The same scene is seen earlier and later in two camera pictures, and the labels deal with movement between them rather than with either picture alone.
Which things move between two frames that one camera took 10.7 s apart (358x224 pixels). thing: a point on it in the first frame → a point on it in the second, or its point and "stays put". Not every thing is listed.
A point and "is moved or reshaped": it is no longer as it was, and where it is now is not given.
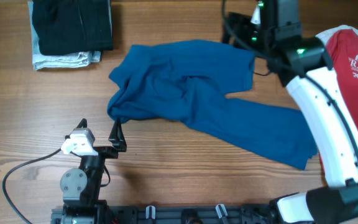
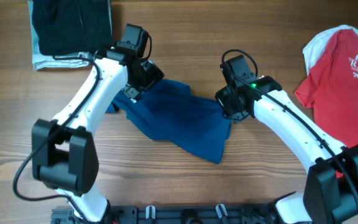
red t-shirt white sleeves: [353, 54] stays put
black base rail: [235, 214] stays put
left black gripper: [103, 150] → [132, 91]
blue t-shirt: [189, 82] is moved or reshaped
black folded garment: [73, 26] stays put
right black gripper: [239, 25] → [229, 111]
